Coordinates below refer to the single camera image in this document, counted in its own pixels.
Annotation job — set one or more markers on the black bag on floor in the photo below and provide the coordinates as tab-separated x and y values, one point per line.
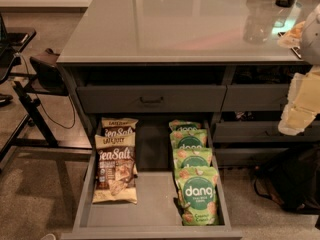
291	179

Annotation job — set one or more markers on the rear green dang chip bag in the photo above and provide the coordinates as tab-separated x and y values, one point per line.
183	125

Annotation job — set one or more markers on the black desk with stand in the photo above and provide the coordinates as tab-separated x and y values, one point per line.
13	41

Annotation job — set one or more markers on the open grey middle drawer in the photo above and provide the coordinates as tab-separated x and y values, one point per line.
155	215

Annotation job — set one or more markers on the black white marker tag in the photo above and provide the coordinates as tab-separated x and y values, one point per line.
295	50

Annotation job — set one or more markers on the grey counter cabinet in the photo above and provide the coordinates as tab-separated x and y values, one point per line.
185	42

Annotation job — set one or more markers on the grey top right drawer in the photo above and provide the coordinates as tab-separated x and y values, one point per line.
255	97

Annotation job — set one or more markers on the front green dang chip bag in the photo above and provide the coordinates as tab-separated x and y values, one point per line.
198	201

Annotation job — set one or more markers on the brown sea salt chip bag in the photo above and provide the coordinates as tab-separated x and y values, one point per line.
114	127
116	169

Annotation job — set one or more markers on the white shoe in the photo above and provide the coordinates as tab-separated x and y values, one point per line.
49	236

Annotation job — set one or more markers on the grey top left drawer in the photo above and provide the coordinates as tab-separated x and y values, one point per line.
151	98

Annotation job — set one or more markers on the grey right middle drawer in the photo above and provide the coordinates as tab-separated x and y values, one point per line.
261	131

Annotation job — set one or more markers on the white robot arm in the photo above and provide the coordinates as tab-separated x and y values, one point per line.
306	36

